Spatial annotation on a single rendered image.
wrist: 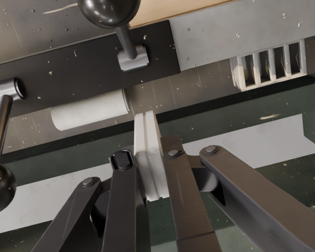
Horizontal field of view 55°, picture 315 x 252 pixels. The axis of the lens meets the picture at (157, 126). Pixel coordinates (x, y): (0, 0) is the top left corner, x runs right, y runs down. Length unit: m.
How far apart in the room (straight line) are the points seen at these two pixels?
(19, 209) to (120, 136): 3.10
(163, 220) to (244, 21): 0.26
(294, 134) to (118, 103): 1.74
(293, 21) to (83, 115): 0.23
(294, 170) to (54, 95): 0.33
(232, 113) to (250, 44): 0.14
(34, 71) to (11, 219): 3.24
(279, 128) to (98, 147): 1.69
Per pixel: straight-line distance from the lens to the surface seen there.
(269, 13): 0.32
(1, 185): 0.23
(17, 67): 0.31
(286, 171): 0.47
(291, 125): 1.98
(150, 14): 0.32
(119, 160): 0.15
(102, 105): 0.32
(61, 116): 0.33
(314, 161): 0.49
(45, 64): 0.30
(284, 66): 0.35
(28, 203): 3.49
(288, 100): 0.45
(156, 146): 0.16
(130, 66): 0.28
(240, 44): 0.31
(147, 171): 0.16
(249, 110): 0.43
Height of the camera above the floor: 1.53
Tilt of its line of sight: 31 degrees down
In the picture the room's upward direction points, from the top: 118 degrees counter-clockwise
